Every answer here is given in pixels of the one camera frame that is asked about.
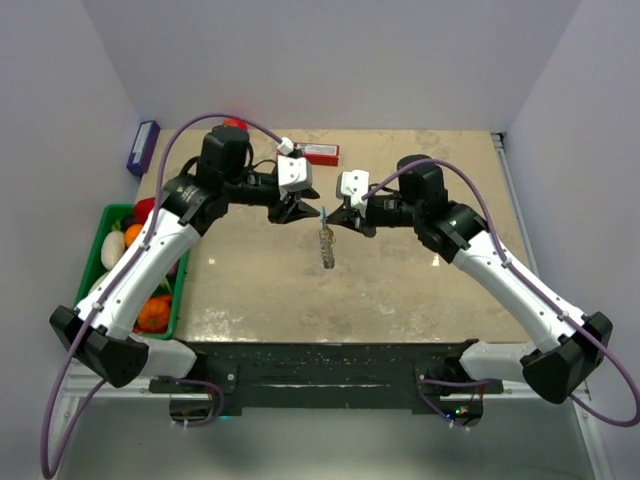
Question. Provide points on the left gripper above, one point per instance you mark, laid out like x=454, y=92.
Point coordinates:
x=295, y=209

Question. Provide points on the orange pumpkin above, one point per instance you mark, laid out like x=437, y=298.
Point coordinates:
x=155, y=315

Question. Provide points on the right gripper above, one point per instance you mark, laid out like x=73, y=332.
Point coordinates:
x=351, y=217

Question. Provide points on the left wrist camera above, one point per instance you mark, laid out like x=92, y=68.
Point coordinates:
x=294, y=174

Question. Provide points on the white radish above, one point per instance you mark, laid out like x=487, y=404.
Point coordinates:
x=112, y=250

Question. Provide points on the red tomato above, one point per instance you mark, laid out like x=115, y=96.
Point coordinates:
x=234, y=122

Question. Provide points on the aluminium frame rail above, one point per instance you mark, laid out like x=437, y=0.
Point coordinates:
x=127, y=434

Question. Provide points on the blue grey keyring with rings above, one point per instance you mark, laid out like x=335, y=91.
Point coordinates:
x=326, y=240

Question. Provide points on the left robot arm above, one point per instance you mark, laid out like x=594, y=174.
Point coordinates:
x=99, y=331

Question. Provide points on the purple box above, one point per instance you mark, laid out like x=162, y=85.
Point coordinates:
x=141, y=152

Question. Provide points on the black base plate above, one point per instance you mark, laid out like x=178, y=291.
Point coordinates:
x=420, y=378

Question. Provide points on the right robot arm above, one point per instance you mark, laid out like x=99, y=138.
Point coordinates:
x=558, y=356

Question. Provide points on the red bell pepper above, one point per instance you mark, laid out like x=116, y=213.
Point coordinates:
x=142, y=209

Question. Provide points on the orange fruit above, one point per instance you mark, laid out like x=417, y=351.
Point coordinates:
x=131, y=234

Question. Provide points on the red rectangular box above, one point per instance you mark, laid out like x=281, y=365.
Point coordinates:
x=320, y=154

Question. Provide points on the green plastic bin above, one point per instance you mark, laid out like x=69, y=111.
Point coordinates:
x=118, y=217

